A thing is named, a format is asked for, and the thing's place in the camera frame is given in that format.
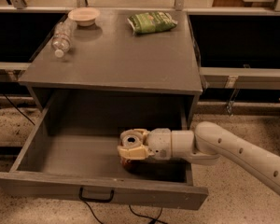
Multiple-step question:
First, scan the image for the red coke can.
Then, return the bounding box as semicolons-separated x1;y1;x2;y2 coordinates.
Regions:
119;133;144;173

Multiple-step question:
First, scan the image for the black drawer handle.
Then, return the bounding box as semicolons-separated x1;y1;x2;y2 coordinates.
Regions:
78;188;115;203

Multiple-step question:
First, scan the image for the grey open top drawer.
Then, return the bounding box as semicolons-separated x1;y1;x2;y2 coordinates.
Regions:
0;108;208;210

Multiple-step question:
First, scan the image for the green chip bag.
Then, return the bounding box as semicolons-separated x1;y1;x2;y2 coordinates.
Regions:
127;11;178;34

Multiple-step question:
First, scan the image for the black floor cable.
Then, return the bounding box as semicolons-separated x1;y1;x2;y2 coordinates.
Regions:
82;201;169;224

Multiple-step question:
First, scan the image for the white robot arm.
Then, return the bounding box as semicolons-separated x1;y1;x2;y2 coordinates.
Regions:
118;121;280;195

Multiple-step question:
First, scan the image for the black cable at left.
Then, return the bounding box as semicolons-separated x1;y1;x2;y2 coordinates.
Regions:
1;91;36;126

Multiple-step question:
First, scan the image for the clear plastic water bottle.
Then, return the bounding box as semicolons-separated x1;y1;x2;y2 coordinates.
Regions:
51;20;75;58

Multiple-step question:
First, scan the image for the grey cabinet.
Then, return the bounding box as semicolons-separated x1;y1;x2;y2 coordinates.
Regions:
20;9;203;133

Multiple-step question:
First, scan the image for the white paper bowl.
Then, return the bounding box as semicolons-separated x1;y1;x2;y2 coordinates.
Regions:
68;7;100;27

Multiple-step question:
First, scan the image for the metal railing frame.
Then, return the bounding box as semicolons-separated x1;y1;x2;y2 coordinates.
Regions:
0;0;280;117

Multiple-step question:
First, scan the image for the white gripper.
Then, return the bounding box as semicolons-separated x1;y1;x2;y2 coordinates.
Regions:
118;128;172;161

